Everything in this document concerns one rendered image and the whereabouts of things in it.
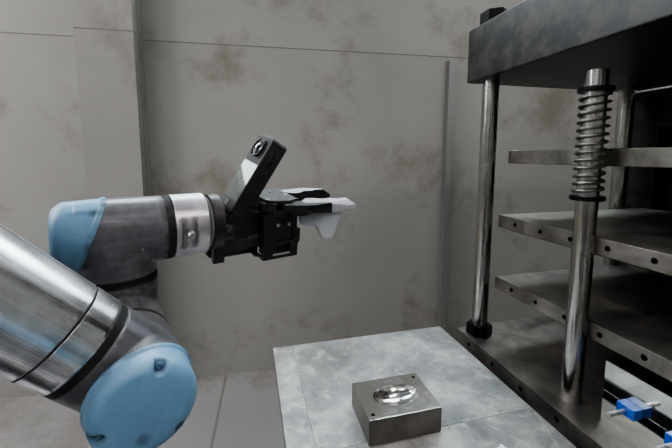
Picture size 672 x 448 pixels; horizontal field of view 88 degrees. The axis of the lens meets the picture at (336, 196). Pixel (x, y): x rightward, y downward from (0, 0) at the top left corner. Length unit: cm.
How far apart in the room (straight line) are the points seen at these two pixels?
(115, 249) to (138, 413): 17
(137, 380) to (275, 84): 223
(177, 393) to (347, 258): 228
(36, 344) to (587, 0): 122
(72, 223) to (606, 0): 115
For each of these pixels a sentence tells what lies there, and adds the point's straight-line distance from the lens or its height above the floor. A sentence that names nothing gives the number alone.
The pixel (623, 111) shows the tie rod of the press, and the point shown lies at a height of 171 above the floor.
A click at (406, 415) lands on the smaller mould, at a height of 87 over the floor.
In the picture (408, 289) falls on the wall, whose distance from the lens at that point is 277.
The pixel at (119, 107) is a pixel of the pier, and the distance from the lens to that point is 240.
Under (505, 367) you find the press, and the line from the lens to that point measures 148.
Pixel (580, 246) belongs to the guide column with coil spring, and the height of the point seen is 126.
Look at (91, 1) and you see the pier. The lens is 257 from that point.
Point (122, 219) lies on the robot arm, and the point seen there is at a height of 145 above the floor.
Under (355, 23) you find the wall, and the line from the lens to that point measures 261.
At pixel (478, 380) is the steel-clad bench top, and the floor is 80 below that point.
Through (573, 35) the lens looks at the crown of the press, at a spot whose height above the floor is 184.
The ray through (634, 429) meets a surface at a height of 82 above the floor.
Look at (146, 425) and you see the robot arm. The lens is 33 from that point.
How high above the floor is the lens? 152
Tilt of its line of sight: 7 degrees down
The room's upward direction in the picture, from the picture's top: straight up
